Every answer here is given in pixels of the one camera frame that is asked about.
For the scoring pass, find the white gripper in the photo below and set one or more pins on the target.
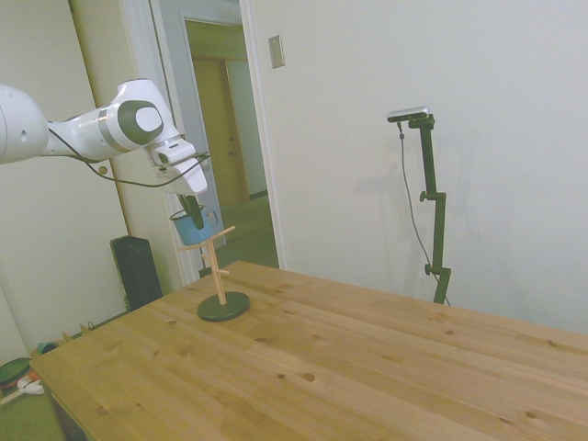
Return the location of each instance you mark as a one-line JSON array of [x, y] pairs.
[[193, 179]]

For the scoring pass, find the blue enamel mug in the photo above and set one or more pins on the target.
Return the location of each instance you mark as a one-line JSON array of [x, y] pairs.
[[190, 234]]

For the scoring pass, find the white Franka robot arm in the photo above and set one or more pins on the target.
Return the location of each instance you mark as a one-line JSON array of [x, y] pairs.
[[92, 128]]

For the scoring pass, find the wooden mug tree black base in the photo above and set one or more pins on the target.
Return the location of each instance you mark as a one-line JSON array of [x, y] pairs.
[[222, 310]]

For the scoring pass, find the wooden door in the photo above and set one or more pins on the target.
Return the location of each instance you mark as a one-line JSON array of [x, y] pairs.
[[213, 138]]

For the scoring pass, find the round door knob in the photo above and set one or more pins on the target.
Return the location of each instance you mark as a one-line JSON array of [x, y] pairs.
[[101, 168]]

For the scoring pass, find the white floor item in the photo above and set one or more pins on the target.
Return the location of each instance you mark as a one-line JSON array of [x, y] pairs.
[[32, 387]]

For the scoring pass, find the green plate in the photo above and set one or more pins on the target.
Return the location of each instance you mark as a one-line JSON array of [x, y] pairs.
[[14, 372]]

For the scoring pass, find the grey wall plate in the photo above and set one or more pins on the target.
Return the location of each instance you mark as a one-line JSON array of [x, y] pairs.
[[276, 52]]

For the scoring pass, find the silver exterior camera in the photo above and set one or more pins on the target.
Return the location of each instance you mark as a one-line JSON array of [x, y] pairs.
[[409, 114]]

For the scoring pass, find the black camera stand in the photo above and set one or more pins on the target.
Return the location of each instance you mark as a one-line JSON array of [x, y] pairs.
[[434, 184]]

